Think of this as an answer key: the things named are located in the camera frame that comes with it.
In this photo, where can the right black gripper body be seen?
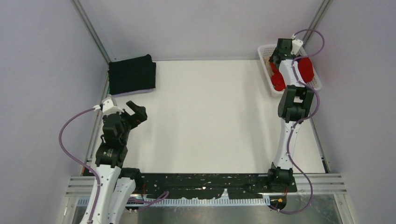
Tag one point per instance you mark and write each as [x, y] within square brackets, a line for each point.
[273, 54]

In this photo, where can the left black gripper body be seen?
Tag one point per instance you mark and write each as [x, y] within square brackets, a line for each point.
[128, 120]

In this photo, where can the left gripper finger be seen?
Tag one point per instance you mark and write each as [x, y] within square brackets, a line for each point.
[135, 108]
[139, 116]

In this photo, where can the red t-shirt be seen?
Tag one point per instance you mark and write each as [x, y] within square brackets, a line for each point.
[305, 68]

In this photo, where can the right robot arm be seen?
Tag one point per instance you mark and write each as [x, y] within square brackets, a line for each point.
[293, 108]

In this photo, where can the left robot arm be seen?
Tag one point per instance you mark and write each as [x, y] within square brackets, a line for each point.
[114, 183]

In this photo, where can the beige t-shirt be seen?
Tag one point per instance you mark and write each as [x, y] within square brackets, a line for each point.
[268, 67]

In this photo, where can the folded black t-shirt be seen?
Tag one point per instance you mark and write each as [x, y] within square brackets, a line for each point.
[132, 74]

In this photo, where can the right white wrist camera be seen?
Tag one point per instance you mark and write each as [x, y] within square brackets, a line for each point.
[296, 45]

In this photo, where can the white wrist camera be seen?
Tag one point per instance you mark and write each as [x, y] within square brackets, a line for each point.
[108, 106]
[296, 45]

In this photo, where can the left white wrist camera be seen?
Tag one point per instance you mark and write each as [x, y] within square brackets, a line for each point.
[108, 106]

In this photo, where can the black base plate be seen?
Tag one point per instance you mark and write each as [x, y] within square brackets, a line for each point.
[208, 186]

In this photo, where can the white slotted cable duct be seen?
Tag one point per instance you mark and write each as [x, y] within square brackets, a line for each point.
[222, 201]

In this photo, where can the aluminium frame rail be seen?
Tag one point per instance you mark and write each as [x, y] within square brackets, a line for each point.
[321, 183]

